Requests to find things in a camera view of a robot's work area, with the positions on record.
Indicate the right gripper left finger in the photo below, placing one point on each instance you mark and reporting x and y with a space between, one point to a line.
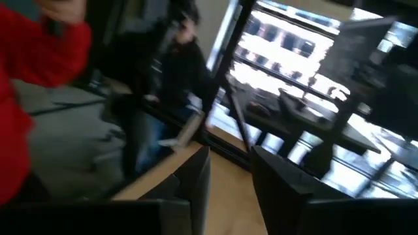
192 192

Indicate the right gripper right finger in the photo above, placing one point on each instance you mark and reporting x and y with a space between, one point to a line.
287 196

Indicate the person's forearm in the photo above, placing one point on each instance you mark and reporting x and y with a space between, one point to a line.
49 52

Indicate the silver strut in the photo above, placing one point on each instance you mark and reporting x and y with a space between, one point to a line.
191 129

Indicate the black desk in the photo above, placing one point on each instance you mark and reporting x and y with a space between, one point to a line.
294 117

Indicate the person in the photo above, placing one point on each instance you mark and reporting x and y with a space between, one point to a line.
13 137
183 72

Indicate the black monitor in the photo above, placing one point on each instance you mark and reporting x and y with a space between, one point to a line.
356 55

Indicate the black diagonal frame strut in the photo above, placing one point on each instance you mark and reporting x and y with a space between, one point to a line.
240 120

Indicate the black vertical rig post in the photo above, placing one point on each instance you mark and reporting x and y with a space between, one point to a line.
225 62

